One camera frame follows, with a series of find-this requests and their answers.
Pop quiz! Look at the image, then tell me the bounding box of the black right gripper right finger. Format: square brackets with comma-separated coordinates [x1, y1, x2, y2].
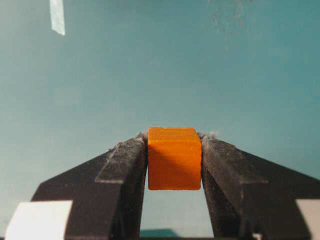
[199, 133, 320, 240]

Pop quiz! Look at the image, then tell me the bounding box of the orange wooden block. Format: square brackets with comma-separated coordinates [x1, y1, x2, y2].
[147, 127, 202, 190]

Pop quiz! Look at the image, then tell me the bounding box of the white tape strip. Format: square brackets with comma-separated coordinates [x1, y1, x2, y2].
[49, 0, 66, 36]

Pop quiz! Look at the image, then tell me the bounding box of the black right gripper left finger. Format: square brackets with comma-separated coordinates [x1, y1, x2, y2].
[4, 131, 148, 240]

